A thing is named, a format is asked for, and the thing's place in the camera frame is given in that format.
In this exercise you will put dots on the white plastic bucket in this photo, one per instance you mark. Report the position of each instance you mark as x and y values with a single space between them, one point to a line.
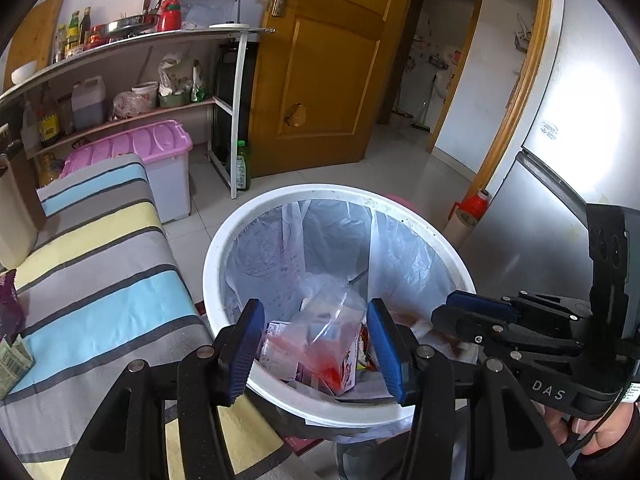
145 96

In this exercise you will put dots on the yellow label oil bottle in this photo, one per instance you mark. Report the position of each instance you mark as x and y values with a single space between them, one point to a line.
49 125

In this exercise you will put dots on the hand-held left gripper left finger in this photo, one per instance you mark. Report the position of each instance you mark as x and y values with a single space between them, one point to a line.
247 355

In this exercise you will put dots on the purple snack wrapper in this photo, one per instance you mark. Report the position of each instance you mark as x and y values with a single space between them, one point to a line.
10 305

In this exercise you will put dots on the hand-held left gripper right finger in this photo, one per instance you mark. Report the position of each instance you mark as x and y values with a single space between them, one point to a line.
385 355

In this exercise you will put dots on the printed plastic bag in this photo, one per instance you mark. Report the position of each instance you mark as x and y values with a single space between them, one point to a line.
180 80

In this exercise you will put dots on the green sauce bottle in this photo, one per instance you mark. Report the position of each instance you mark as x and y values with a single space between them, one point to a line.
74 35

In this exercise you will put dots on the dark sauce bottle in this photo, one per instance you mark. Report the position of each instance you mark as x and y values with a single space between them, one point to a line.
86 27

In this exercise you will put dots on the red plastic container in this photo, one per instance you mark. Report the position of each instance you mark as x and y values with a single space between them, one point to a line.
169 17

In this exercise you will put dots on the pink lid storage box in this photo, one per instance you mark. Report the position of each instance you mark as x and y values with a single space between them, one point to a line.
150 160

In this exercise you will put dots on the red-topped bottle by fridge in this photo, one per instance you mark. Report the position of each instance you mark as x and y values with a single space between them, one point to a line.
457 230

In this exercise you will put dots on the clear bin liner bag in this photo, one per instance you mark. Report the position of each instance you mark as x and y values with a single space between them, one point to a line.
410 260

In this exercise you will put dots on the wooden door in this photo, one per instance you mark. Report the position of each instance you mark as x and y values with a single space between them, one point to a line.
330 70

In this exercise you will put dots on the green glass bottle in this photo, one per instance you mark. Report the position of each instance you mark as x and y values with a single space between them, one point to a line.
241 167

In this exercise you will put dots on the white ceramic bowl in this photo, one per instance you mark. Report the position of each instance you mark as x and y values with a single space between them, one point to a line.
25 72

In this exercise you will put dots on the person's right hand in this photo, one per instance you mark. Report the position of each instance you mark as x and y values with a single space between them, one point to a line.
607 432

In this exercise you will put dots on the wooden cutting board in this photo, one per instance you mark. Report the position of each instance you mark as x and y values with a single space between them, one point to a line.
37 35

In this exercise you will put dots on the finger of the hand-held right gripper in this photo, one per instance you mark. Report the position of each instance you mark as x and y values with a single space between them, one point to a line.
475 302
465 325

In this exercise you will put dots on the clear plastic storage container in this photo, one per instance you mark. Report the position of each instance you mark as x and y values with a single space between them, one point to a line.
210 10

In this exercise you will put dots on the cream brown tumbler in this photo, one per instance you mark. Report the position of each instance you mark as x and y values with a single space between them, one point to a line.
17 220

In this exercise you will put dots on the steel pan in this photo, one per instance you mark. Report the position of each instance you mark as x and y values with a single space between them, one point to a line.
130 24

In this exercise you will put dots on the clear glass bottle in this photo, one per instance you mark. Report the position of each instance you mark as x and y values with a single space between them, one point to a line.
60 45

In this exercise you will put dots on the clear plastic bag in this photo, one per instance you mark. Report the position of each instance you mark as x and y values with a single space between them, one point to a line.
325 320

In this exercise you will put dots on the plastic jug dark liquid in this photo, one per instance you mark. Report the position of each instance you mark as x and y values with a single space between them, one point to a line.
89 107

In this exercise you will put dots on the silver refrigerator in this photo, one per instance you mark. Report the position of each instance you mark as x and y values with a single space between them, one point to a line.
575 110

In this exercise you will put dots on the white trash bin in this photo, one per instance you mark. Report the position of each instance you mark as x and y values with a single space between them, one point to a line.
320 192

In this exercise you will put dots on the grey green wrapper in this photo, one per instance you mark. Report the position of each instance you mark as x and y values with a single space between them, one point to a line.
12 367

